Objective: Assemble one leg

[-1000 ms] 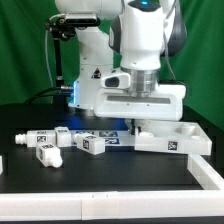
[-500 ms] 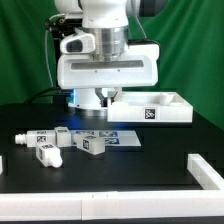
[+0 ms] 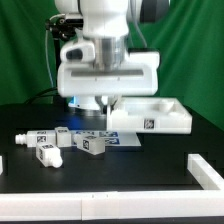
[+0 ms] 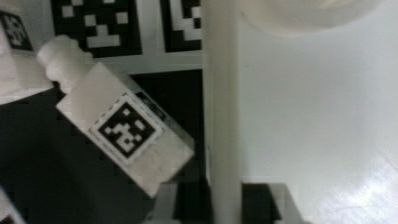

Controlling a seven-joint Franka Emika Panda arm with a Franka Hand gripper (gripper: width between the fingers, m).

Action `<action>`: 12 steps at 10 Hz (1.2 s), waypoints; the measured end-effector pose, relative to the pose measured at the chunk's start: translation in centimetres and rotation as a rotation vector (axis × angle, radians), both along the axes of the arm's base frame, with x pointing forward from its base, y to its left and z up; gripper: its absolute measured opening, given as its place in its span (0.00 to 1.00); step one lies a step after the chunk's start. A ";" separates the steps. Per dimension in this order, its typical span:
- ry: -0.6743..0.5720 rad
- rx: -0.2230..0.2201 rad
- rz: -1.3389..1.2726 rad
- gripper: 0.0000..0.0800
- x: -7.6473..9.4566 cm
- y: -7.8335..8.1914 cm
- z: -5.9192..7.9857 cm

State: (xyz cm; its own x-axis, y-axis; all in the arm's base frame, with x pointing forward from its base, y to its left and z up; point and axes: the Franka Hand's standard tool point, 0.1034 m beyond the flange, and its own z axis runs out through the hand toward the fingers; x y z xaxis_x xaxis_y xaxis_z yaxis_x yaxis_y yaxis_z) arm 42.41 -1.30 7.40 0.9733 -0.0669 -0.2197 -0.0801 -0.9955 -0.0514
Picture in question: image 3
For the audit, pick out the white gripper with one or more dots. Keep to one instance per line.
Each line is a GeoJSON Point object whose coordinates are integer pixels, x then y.
{"type": "Point", "coordinates": [136, 76]}

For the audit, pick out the white square table top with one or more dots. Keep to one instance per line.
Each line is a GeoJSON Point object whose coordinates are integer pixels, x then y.
{"type": "Point", "coordinates": [149, 115]}

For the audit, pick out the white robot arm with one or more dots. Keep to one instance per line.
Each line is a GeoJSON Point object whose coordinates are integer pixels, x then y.
{"type": "Point", "coordinates": [98, 68]}

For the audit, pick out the white tag sheet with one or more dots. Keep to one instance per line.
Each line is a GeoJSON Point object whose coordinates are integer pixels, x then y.
{"type": "Point", "coordinates": [112, 138]}

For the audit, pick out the white block left edge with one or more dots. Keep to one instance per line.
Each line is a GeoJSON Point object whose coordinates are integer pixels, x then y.
{"type": "Point", "coordinates": [1, 165]}

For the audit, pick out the white L-shaped fence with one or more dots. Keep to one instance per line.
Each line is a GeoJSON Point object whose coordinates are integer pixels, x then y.
{"type": "Point", "coordinates": [208, 201]}

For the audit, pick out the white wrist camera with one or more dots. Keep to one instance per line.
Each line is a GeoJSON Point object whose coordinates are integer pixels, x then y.
{"type": "Point", "coordinates": [82, 51]}

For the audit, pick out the black camera on stand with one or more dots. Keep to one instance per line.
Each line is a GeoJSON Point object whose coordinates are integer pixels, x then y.
{"type": "Point", "coordinates": [61, 30]}

